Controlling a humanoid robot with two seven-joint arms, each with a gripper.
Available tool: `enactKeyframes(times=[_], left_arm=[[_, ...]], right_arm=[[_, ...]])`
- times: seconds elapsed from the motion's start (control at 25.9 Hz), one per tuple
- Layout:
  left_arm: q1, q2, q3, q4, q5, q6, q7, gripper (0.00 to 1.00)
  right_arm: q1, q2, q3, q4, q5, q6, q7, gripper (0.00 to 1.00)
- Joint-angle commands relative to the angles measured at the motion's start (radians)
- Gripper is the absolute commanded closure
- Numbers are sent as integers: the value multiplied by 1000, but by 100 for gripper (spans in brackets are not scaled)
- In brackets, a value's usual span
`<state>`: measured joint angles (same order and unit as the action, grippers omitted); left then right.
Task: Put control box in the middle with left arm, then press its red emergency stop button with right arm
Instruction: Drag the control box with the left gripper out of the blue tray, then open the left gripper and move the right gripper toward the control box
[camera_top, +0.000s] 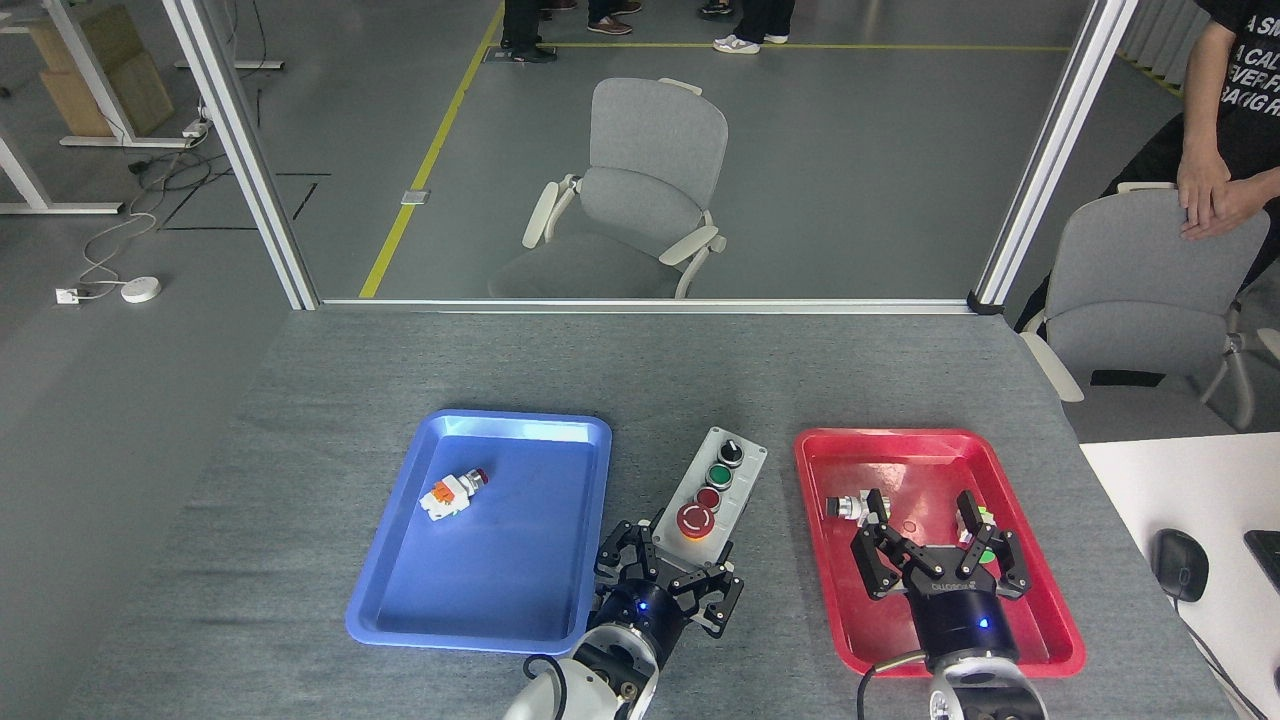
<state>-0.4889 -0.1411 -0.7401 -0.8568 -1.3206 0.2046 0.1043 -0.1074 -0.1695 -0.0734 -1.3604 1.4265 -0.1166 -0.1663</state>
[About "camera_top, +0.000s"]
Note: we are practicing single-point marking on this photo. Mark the grey floor plate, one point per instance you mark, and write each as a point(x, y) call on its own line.
point(415, 197)

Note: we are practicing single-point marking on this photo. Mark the white power strip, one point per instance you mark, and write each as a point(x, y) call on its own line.
point(196, 129)

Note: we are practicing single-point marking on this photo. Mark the silver aluminium rail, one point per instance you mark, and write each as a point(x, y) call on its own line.
point(640, 306)

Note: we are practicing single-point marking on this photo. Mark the grey four-button control box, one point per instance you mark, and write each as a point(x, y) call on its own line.
point(735, 490)

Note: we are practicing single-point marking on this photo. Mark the person's left hand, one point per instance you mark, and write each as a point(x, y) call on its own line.
point(1245, 208)

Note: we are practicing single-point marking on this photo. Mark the white switch green block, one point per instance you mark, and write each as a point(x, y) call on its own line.
point(985, 515)

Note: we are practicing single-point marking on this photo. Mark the silver aluminium post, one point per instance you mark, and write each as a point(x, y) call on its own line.
point(245, 150)
point(1055, 150)

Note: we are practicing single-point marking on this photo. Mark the pale grey curtain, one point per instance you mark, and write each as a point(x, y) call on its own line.
point(1150, 30)

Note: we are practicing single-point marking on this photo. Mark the grey office chair white arms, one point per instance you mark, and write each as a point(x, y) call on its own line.
point(1140, 290)
point(645, 190)

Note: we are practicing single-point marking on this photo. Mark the person's right hand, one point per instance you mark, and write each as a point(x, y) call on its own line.
point(1203, 185)

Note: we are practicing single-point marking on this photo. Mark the person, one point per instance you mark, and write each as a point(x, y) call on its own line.
point(755, 25)
point(1250, 120)
point(525, 30)
point(610, 22)

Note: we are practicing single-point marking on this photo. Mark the red push button orange block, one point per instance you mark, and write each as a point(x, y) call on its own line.
point(448, 495)

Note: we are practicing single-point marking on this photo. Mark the white round floor device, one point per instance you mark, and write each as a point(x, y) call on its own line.
point(141, 290)

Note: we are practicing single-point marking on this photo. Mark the white floor socket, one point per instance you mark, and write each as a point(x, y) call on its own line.
point(67, 296)

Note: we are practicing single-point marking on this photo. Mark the white desk foot bar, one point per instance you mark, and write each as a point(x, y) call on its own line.
point(230, 65)

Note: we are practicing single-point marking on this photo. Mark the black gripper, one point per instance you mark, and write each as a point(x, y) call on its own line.
point(960, 615)
point(645, 610)

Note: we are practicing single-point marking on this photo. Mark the black keyboard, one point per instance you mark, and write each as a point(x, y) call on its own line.
point(1268, 555)

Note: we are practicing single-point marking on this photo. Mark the red plastic tray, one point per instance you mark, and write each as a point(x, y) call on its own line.
point(840, 590)

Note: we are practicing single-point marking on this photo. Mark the brown cardboard box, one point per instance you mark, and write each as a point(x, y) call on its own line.
point(130, 90)

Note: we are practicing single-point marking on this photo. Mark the white desk leg frame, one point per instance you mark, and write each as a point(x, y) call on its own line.
point(30, 185)
point(95, 85)

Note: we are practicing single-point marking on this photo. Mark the black computer mouse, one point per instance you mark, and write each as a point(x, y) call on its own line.
point(1180, 565)

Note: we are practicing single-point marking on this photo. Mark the white side table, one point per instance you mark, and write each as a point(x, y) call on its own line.
point(1200, 490)

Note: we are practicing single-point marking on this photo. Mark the blue plastic tray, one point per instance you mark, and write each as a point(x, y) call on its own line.
point(500, 570)

